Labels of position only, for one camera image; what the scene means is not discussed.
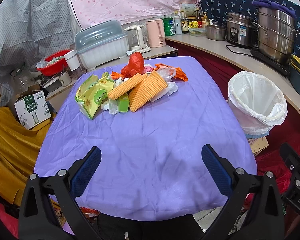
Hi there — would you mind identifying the yellow green snack bag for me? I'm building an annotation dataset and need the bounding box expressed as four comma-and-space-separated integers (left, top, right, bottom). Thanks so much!
75, 72, 114, 120

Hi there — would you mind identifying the green cardboard box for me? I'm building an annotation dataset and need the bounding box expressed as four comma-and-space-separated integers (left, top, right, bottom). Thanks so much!
118, 93, 130, 112

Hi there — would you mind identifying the orange wafer pack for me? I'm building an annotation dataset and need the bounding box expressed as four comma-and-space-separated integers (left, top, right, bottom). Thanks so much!
128, 71, 167, 112
107, 73, 147, 100

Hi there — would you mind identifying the orange snack wrapper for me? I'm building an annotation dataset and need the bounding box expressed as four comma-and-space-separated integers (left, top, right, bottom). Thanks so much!
153, 63, 189, 82

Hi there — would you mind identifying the clear white plastic bag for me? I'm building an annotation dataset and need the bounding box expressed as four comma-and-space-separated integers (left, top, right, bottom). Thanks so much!
150, 67, 178, 102

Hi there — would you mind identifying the orange wafer pack front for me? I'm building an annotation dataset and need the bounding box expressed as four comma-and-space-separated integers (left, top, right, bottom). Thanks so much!
128, 71, 167, 112

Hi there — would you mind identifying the red plastic bag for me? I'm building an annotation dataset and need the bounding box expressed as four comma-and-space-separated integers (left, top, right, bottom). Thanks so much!
121, 52, 145, 78

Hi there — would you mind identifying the orange plastic bag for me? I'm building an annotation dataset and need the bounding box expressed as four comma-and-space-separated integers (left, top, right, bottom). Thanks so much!
111, 72, 123, 80

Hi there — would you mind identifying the pink paper cup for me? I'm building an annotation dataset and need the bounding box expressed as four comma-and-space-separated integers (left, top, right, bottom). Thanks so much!
143, 63, 154, 74

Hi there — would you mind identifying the white-lined trash bin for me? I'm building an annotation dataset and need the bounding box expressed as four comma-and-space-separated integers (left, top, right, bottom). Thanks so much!
228, 71, 288, 139

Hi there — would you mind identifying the red cabinet curtain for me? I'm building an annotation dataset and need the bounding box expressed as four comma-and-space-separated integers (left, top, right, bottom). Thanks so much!
167, 41, 300, 193

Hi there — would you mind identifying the yellow cloth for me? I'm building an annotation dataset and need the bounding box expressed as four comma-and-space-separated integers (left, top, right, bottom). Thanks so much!
0, 107, 55, 206

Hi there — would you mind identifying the green white carton box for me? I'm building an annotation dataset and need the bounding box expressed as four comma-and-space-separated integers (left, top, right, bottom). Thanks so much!
14, 91, 51, 129

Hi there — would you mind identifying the black induction cooker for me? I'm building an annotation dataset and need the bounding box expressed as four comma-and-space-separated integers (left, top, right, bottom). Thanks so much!
250, 48, 289, 77

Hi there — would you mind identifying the purple tablecloth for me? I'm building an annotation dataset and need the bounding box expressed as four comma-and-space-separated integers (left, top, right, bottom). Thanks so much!
34, 56, 257, 221

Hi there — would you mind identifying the red plastic basin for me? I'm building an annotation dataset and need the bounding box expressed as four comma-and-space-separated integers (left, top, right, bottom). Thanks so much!
36, 49, 70, 76

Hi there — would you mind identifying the large steel steamer pot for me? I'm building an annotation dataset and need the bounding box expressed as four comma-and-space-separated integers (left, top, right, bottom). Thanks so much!
253, 7, 300, 64

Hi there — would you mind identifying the white plastic cup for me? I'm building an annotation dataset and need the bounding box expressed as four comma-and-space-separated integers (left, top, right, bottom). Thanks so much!
64, 50, 81, 71

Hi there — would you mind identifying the steel rice cooker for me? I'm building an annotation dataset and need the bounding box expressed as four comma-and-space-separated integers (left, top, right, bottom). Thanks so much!
226, 12, 257, 48

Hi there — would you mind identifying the small steel pot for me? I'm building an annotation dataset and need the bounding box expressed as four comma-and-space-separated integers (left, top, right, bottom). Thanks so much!
205, 25, 227, 41

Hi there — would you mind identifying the white dish drainer box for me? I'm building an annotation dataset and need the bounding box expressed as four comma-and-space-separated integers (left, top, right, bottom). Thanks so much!
75, 20, 129, 70

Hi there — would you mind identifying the grey striped curtain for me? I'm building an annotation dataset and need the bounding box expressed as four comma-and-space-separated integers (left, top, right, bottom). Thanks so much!
0, 0, 81, 106

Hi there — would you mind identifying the dark soy sauce bottle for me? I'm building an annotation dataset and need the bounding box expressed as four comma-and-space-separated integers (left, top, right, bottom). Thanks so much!
180, 10, 189, 34

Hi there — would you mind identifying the navy patterned cloth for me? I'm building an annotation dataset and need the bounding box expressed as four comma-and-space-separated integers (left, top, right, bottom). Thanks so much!
200, 0, 300, 58

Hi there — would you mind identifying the white glass electric kettle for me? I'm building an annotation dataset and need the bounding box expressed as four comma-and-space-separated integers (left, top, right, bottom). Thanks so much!
125, 24, 151, 56

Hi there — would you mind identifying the white bottle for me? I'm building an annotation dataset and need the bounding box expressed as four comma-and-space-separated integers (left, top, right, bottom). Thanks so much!
174, 16, 182, 35

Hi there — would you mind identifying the green tin can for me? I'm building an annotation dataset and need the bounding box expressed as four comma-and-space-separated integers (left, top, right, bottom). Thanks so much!
162, 17, 175, 36

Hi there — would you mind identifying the pink electric kettle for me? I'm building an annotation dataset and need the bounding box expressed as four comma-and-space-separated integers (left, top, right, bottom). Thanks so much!
146, 19, 166, 48

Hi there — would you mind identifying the black power cable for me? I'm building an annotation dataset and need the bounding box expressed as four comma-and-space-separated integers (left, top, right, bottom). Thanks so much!
225, 44, 253, 57

